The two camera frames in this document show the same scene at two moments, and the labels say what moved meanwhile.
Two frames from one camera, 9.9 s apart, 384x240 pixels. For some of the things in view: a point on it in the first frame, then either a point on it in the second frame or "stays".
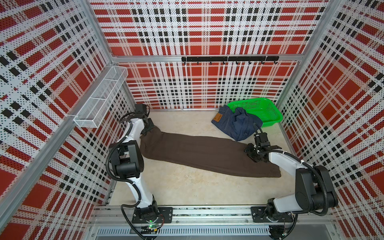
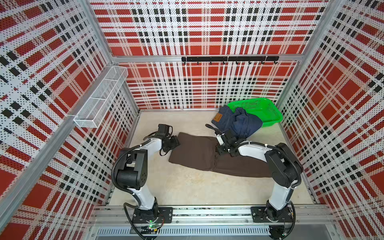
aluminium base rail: [212, 223] stays
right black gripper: [247, 150] -> [218, 149]
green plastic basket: [261, 108] stays
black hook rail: [230, 58] stays
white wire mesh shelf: [93, 112] stays
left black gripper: [151, 126] -> [176, 143]
